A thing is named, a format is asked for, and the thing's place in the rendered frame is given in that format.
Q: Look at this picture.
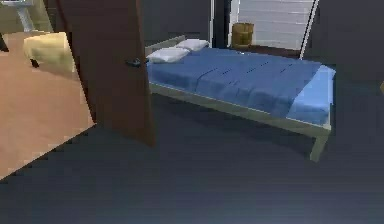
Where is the white pillow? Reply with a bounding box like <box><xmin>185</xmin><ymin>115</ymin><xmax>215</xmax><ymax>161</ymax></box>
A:
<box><xmin>145</xmin><ymin>46</ymin><xmax>191</xmax><ymax>64</ymax></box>
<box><xmin>175</xmin><ymin>38</ymin><xmax>211</xmax><ymax>52</ymax></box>

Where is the brown woven basket bin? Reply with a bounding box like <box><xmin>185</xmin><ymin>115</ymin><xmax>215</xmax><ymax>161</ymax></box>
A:
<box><xmin>231</xmin><ymin>22</ymin><xmax>255</xmax><ymax>48</ymax></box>

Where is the dark brown room door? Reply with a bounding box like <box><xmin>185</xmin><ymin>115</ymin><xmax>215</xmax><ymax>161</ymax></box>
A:
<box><xmin>55</xmin><ymin>0</ymin><xmax>157</xmax><ymax>148</ymax></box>

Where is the white window with blinds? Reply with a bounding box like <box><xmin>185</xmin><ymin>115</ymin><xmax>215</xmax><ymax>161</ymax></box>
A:
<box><xmin>229</xmin><ymin>0</ymin><xmax>320</xmax><ymax>60</ymax></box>

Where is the pale grey table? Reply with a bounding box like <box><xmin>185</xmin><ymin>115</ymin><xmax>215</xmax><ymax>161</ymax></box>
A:
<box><xmin>0</xmin><ymin>0</ymin><xmax>36</xmax><ymax>33</ymax></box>

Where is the blue bed with pale frame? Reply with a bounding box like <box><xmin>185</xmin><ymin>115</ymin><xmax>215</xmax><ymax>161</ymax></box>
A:
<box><xmin>144</xmin><ymin>35</ymin><xmax>337</xmax><ymax>163</ymax></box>

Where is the black door handle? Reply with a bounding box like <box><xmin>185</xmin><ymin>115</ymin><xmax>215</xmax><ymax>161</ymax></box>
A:
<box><xmin>125</xmin><ymin>57</ymin><xmax>150</xmax><ymax>68</ymax></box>

